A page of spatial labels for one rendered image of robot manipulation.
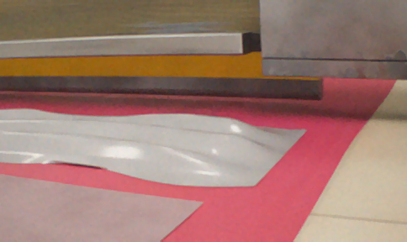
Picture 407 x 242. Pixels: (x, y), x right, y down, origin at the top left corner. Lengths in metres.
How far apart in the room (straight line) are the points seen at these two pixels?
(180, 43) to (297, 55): 0.06
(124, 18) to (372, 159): 0.15
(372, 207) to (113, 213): 0.08
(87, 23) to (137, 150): 0.12
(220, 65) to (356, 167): 0.11
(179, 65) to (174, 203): 0.13
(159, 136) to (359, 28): 0.09
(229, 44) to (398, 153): 0.09
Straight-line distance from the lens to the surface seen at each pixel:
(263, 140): 0.22
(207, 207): 0.16
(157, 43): 0.27
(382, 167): 0.19
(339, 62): 0.24
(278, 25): 0.24
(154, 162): 0.20
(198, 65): 0.29
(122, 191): 0.18
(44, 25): 0.33
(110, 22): 0.30
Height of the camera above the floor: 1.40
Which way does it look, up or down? 42 degrees down
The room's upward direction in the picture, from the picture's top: 22 degrees counter-clockwise
